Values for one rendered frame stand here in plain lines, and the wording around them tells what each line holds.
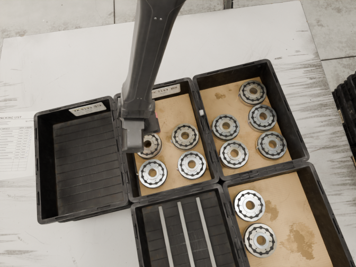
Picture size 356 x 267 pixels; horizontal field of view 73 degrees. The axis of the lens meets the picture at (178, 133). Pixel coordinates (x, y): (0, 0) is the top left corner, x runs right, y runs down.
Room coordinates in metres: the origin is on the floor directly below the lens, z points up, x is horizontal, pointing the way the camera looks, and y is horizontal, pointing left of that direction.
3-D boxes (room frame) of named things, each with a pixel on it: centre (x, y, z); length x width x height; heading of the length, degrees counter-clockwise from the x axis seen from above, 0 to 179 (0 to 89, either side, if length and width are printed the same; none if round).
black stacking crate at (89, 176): (0.26, 0.35, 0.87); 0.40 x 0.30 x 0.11; 2
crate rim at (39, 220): (0.26, 0.35, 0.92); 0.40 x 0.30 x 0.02; 2
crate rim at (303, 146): (0.27, -0.25, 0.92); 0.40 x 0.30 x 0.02; 2
